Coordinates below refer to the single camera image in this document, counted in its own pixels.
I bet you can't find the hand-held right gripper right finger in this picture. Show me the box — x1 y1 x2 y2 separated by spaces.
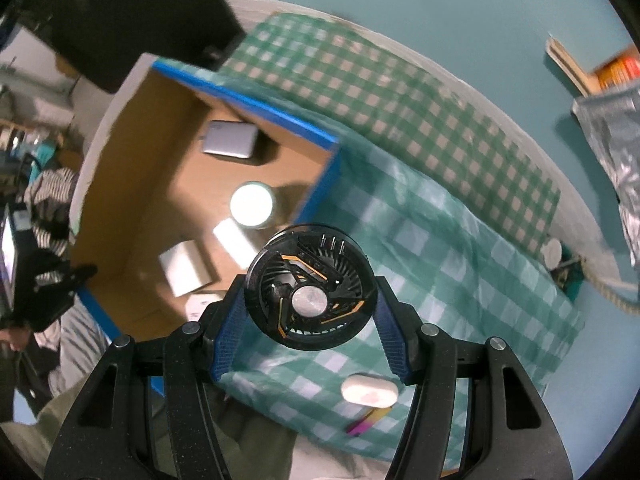
372 277 573 480

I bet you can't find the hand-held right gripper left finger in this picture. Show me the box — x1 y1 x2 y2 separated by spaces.
42 275 251 480

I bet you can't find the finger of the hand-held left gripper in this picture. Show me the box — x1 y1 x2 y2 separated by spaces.
60 263 99 293

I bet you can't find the white charger cube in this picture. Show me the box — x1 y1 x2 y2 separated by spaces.
159 240 218 297

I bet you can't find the black round fan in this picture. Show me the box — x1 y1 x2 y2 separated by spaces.
244 223 377 352

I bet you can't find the white box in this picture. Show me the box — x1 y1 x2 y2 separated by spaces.
212 217 261 271

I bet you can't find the cardboard box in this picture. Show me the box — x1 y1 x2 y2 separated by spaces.
69 52 343 396

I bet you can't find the white round tin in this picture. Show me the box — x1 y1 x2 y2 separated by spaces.
230 181 276 230

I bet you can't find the silver power bank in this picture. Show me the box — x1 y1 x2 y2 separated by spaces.
201 120 258 158

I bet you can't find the lit screen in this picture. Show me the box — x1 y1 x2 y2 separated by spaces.
0 215 21 301

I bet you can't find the white earbuds case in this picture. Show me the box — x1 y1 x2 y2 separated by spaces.
341 372 399 407

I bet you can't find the green checked plastic tablecloth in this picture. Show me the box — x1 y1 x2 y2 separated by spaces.
220 125 586 461

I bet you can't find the grey bedding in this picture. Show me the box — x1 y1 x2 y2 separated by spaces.
50 305 111 396

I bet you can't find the pink yellow pen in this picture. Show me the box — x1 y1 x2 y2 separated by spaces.
347 406 391 436

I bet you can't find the striped black white cloth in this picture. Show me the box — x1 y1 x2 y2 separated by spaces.
25 167 78 281

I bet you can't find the olive green garment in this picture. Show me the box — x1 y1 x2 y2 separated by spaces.
0 375 301 480

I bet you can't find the small white round object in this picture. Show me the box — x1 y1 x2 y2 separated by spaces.
542 237 563 268

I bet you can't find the small-check green cloth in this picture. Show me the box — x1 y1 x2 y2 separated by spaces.
220 12 561 256

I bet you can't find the dark cloth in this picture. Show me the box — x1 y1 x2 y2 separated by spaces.
30 0 246 93

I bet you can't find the silver foil bag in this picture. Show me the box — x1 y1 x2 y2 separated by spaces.
572 82 640 266

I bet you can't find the brown cardboard carton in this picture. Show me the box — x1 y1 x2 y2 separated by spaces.
545 35 640 98

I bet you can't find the orange packet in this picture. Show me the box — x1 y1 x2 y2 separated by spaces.
597 55 640 91

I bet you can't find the beige rope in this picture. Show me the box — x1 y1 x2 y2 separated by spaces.
580 255 640 316

